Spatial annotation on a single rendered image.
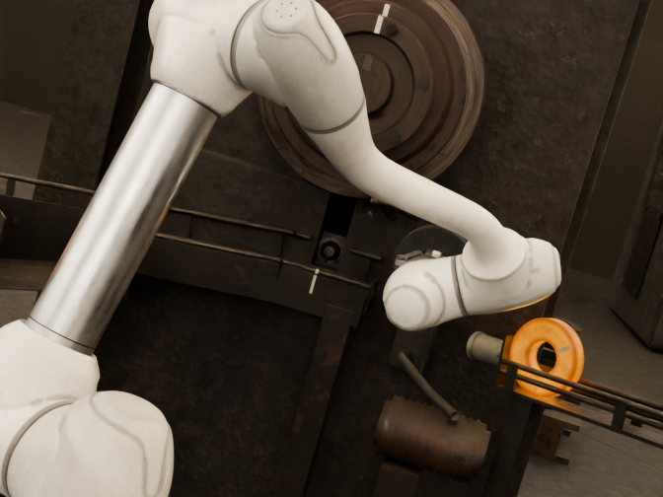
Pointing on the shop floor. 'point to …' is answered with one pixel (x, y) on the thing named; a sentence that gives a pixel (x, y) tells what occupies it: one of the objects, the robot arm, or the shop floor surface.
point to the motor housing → (424, 446)
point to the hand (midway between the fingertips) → (435, 257)
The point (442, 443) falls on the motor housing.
